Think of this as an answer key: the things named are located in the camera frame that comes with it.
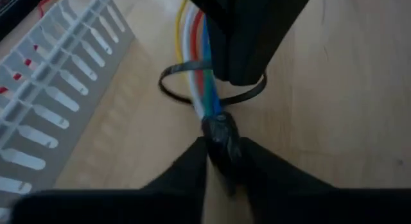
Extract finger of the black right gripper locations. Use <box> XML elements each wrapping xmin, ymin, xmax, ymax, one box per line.
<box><xmin>182</xmin><ymin>0</ymin><xmax>245</xmax><ymax>82</ymax></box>
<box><xmin>229</xmin><ymin>0</ymin><xmax>315</xmax><ymax>86</ymax></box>

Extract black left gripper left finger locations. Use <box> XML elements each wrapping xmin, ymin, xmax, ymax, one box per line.
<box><xmin>12</xmin><ymin>137</ymin><xmax>208</xmax><ymax>224</ymax></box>

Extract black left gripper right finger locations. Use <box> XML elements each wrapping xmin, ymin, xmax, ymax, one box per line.
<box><xmin>240</xmin><ymin>138</ymin><xmax>411</xmax><ymax>224</ymax></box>

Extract red cable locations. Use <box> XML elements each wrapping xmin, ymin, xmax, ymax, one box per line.
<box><xmin>189</xmin><ymin>10</ymin><xmax>207</xmax><ymax>97</ymax></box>

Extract blue cable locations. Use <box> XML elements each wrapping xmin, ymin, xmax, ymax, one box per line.
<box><xmin>202</xmin><ymin>16</ymin><xmax>223</xmax><ymax>116</ymax></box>

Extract white cable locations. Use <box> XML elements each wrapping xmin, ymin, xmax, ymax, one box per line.
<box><xmin>182</xmin><ymin>4</ymin><xmax>207</xmax><ymax>119</ymax></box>

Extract yellow cable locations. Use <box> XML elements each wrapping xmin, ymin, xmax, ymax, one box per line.
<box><xmin>174</xmin><ymin>0</ymin><xmax>189</xmax><ymax>64</ymax></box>

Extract black zip tie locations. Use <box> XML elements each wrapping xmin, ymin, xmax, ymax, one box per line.
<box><xmin>157</xmin><ymin>59</ymin><xmax>268</xmax><ymax>107</ymax></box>

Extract black tape wrap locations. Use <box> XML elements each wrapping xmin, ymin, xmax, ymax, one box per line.
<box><xmin>201</xmin><ymin>110</ymin><xmax>242</xmax><ymax>196</ymax></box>

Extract white slotted cable duct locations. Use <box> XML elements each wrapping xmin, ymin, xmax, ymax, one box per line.
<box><xmin>0</xmin><ymin>0</ymin><xmax>136</xmax><ymax>220</ymax></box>

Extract loose red wire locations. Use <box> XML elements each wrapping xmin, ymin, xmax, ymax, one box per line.
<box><xmin>0</xmin><ymin>0</ymin><xmax>67</xmax><ymax>94</ymax></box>

